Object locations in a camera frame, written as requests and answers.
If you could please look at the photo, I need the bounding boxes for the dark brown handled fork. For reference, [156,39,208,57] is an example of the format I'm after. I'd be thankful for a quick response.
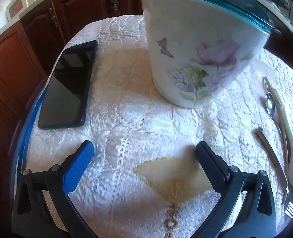
[255,127,293,219]

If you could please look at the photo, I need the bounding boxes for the light wooden chopstick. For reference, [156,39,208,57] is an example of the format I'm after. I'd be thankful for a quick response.
[262,76,290,154]

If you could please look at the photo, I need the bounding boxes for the brown lower kitchen cabinets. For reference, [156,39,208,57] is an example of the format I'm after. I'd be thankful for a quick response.
[0,0,143,119]

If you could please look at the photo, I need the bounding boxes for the black smartphone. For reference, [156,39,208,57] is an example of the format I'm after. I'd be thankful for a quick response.
[38,40,98,130]

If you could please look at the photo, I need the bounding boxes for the white quilted tablecloth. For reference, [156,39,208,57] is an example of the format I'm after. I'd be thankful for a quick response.
[26,16,293,237]

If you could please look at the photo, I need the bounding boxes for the floral white utensil holder cup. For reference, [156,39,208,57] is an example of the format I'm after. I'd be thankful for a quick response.
[142,0,275,108]

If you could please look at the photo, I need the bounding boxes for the cream microwave oven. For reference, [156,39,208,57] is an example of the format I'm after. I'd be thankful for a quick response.
[6,0,26,21]

